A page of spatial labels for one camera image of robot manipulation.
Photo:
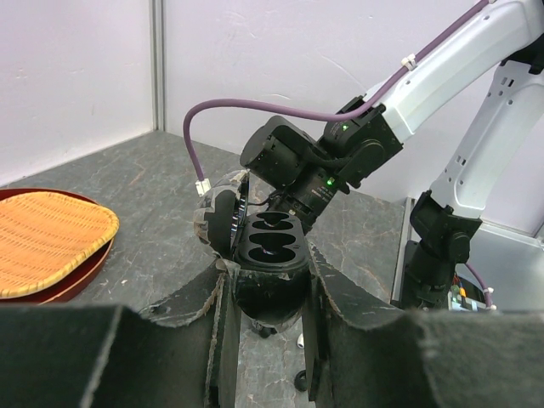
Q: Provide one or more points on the dark red round tray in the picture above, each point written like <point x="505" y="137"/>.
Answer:
<point x="66" y="289"/>

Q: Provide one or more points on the black earbud charging case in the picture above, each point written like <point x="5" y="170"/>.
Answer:
<point x="273" y="279"/>

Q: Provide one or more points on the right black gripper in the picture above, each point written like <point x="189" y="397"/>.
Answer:
<point x="303" y="192"/>

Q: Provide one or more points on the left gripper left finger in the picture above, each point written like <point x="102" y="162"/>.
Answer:
<point x="179" y="352"/>

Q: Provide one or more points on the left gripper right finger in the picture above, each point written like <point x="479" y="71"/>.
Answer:
<point x="363" y="352"/>

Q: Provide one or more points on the black earbud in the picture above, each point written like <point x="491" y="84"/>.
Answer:
<point x="300" y="381"/>

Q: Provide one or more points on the white earbud right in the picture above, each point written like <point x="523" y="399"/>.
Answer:
<point x="300" y="342"/>

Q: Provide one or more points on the woven bamboo square tray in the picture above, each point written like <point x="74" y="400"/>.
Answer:
<point x="45" y="236"/>

